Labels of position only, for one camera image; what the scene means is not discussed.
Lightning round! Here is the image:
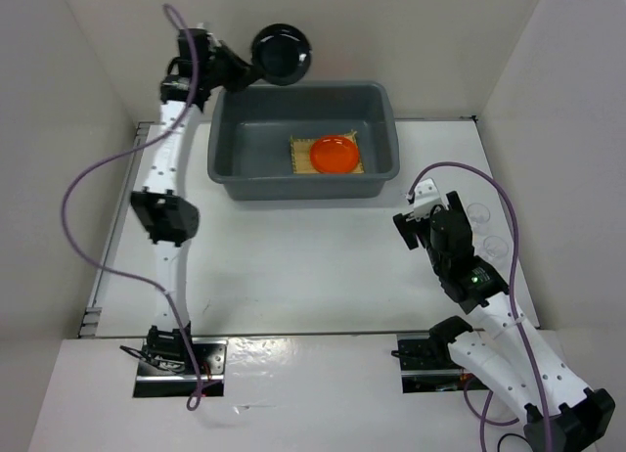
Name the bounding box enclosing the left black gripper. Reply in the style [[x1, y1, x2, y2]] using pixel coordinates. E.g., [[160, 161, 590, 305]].
[[202, 40, 264, 95]]

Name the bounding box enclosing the black round plate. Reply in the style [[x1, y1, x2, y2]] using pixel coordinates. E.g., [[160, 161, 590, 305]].
[[250, 23, 312, 86]]

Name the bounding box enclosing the clear glass cup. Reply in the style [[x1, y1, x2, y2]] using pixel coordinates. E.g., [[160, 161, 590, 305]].
[[467, 203, 491, 226], [481, 235, 509, 261]]

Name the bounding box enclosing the woven bamboo placemat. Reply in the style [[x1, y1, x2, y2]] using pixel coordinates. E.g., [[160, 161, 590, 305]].
[[290, 131, 365, 175]]

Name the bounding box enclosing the orange round plate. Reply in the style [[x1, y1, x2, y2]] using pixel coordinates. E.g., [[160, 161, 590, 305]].
[[308, 135, 362, 174]]

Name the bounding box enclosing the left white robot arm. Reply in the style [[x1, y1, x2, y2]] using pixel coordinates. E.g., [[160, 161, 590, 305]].
[[130, 26, 250, 374]]

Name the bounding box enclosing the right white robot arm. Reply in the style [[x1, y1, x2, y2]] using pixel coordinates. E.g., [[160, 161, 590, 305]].
[[393, 180, 615, 451]]

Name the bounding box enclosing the grey plastic bin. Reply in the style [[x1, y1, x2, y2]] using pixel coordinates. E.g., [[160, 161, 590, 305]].
[[207, 80, 400, 201]]

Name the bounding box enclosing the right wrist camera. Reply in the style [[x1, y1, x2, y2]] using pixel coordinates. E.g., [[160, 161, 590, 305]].
[[407, 178, 443, 221]]

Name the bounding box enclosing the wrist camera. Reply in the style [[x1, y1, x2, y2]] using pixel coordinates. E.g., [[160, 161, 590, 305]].
[[407, 178, 443, 221], [197, 23, 220, 50]]

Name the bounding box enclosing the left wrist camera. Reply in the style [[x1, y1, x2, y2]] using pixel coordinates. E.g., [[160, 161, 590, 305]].
[[197, 23, 220, 50]]

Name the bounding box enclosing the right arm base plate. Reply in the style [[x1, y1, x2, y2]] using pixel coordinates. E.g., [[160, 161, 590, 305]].
[[391, 333, 486, 393]]

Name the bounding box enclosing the black cable loop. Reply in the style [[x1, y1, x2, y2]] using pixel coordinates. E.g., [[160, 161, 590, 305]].
[[498, 432, 527, 452]]

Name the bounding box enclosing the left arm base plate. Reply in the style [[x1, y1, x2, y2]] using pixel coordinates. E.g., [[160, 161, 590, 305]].
[[133, 338, 228, 398]]

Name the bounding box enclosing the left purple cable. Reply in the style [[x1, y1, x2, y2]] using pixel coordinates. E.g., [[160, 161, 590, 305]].
[[60, 3, 224, 409]]

